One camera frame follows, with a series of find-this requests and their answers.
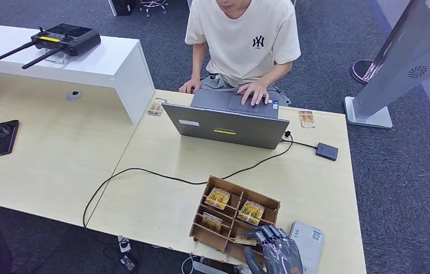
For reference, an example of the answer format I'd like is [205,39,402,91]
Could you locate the grey laptop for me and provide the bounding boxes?
[161,88,290,151]

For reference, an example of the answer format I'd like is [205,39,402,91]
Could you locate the person's left hand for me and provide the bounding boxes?
[236,80,270,107]

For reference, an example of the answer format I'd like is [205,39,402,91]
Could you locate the person's right hand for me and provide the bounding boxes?
[178,77,202,95]

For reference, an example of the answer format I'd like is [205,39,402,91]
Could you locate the person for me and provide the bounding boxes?
[178,0,302,107]

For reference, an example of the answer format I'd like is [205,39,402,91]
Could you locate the black smartphone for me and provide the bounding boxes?
[0,119,20,159]

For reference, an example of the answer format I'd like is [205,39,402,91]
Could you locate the golden card stack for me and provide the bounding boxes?
[201,212,224,233]
[204,187,232,211]
[237,200,266,227]

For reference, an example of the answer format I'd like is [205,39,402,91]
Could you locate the thin black reader cable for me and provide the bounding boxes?
[281,138,318,149]

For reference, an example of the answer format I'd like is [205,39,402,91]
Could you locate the white desk shelf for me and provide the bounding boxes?
[0,22,156,126]

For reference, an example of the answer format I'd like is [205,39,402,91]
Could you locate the small black reader box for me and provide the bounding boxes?
[315,142,340,162]

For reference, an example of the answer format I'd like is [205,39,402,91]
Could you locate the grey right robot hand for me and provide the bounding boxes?
[243,224,305,274]

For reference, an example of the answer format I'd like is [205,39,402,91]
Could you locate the black power adapter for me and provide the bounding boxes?
[119,255,137,272]

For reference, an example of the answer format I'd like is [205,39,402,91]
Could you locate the clear acrylic stand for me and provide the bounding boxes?
[43,51,68,65]

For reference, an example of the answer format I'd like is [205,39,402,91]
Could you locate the cards in clear holder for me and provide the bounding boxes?
[147,97,168,116]

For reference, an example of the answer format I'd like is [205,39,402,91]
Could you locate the long black power cable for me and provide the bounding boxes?
[82,130,294,229]

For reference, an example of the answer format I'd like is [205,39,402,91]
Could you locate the chrome chair base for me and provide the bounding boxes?
[139,0,169,17]

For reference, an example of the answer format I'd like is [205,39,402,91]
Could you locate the golden hotel card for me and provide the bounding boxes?
[298,110,317,130]
[234,235,257,247]

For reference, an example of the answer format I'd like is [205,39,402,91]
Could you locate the white card reader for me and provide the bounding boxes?
[289,220,325,274]

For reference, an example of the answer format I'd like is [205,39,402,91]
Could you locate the white power strip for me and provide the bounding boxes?
[117,236,132,253]

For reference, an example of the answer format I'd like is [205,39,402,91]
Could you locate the brown wooden compartment tray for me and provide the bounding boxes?
[189,175,281,265]

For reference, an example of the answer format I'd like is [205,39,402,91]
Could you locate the black computer tower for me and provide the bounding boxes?
[112,0,138,17]

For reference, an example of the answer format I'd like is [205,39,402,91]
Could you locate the grey kiosk stand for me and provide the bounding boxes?
[344,0,430,130]

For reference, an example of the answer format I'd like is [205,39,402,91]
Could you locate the black remote controller with antennas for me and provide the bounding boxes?
[0,23,102,71]

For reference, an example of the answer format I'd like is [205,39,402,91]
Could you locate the round stanchion base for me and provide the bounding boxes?
[351,59,380,85]

